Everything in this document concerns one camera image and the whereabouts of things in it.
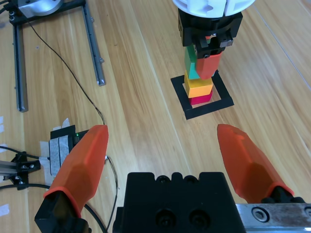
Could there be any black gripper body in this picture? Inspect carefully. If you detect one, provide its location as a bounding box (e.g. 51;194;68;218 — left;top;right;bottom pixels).
177;9;243;49

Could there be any green wooden block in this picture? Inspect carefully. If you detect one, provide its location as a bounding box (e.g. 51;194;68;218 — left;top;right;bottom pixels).
184;45;203;80

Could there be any yellow wooden block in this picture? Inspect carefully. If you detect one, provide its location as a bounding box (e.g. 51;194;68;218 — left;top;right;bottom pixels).
184;70;214;99

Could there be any red wooden block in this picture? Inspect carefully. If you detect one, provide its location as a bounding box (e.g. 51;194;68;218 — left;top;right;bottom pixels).
189;90;214;106

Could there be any tape-wrapped black usb hub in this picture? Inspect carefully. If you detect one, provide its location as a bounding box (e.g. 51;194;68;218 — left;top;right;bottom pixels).
48;124;76;177

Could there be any black usb dongle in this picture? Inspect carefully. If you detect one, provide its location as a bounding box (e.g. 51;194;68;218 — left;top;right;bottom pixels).
72;130;90;146

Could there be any black tape square outline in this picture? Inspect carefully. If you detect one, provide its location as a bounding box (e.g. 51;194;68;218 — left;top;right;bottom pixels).
170;70;235;120

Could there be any aluminium extrusion bar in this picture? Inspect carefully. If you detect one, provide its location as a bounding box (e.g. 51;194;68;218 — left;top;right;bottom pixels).
0;159;20;177

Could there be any thin black dongle wire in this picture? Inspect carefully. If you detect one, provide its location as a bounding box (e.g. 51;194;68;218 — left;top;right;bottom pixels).
26;20;108;127
104;156;120;231

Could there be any thick black usb cable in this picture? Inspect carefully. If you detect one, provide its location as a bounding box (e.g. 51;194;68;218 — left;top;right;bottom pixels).
0;183;109;233

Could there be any black corner bracket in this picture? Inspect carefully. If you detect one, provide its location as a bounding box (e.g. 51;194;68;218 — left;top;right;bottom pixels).
2;151;41;192

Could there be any black hub link cable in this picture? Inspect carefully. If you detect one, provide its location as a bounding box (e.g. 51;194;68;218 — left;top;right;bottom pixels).
0;145;41;160

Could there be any grey metal rail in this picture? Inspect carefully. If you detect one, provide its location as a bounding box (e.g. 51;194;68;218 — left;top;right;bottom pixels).
13;24;29;113
82;3;107;86

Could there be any silver round base plate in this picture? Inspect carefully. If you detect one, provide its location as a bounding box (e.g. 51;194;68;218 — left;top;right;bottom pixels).
17;0;62;17

